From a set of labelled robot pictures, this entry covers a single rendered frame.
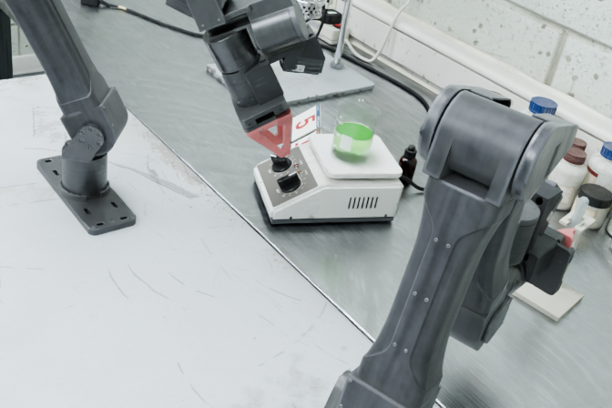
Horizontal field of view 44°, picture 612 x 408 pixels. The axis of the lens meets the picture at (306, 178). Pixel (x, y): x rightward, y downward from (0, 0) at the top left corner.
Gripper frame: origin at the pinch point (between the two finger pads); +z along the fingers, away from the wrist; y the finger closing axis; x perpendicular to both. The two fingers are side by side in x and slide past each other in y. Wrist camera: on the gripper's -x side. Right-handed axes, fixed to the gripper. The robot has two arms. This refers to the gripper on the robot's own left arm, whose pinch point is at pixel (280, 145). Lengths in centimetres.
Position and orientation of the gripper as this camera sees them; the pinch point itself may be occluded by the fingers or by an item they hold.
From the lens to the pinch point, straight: 107.9
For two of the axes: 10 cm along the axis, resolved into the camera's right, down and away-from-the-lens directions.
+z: 3.6, 7.3, 5.9
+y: -2.4, -5.4, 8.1
